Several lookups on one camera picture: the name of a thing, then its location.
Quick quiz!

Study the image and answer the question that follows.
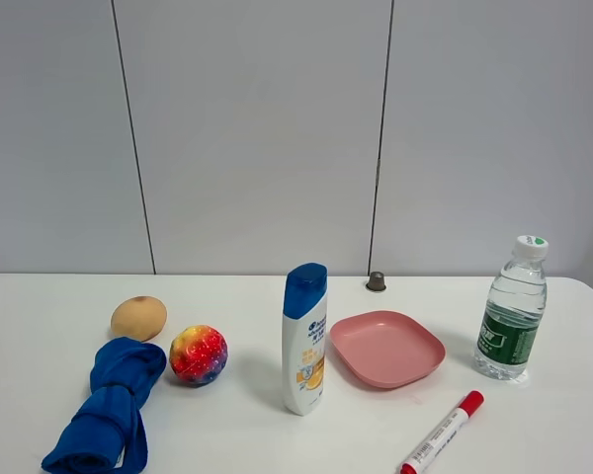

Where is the multicolour galaxy ball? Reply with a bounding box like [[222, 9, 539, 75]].
[[169, 325, 228, 387]]

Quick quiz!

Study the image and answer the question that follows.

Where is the clear water bottle green label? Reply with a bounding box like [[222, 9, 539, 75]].
[[474, 235, 549, 380]]

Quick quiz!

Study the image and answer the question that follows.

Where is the red white marker pen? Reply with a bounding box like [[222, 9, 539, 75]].
[[400, 390, 484, 474]]

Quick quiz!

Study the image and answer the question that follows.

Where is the pink square plastic plate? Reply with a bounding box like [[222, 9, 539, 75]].
[[329, 310, 446, 389]]

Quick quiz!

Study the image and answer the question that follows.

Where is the small brown coffee capsule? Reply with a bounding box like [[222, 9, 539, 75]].
[[366, 271, 386, 292]]

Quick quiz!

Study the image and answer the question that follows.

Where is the blue towel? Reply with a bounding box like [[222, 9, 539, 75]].
[[42, 337, 167, 473]]

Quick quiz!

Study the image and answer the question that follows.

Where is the white shampoo bottle blue cap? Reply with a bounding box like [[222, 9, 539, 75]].
[[282, 263, 327, 416]]

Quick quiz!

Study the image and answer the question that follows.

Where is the tan potato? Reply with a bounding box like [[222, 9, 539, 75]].
[[111, 296, 167, 342]]

